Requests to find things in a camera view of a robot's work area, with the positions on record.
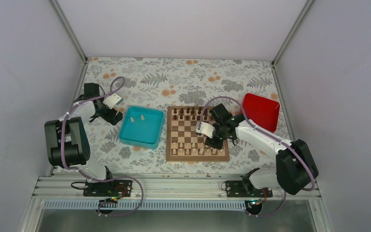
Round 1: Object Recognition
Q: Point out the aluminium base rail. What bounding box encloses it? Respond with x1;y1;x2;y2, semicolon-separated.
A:
32;173;320;213

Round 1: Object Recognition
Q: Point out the aluminium frame post left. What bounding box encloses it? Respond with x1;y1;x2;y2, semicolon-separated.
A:
49;0;87;63

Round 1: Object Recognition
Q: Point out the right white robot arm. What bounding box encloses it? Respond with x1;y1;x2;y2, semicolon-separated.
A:
196;104;319;197

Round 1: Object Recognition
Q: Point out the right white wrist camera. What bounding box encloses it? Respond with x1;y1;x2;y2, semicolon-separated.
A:
195;122;215;138

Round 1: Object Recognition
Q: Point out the aluminium frame post right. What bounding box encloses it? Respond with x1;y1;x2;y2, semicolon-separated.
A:
272;0;315;68

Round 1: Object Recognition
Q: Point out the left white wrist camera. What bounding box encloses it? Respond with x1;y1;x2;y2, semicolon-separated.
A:
102;93;123;109

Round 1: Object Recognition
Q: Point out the aluminium frame post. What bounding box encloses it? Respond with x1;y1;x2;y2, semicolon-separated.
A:
272;0;315;68
49;0;87;63

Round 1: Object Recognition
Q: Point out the teal plastic tray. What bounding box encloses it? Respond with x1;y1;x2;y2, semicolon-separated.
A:
118;106;165;150

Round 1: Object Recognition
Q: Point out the floral patterned table mat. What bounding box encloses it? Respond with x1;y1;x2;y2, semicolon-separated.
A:
84;57;279;174

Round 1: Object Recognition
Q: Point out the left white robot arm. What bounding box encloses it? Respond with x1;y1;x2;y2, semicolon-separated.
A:
44;83;123;196

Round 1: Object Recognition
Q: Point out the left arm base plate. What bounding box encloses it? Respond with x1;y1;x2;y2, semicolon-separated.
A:
83;179;132;198

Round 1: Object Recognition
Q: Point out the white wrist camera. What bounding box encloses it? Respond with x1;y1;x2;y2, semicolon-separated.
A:
195;122;215;138
102;93;123;109

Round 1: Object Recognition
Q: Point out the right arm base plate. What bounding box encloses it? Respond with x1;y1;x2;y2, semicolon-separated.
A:
221;180;273;198

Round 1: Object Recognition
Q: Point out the red plastic bin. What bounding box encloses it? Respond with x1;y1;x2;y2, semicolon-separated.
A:
242;93;280;133

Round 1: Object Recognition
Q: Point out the wooden chessboard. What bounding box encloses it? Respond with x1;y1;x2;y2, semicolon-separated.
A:
166;106;229;162

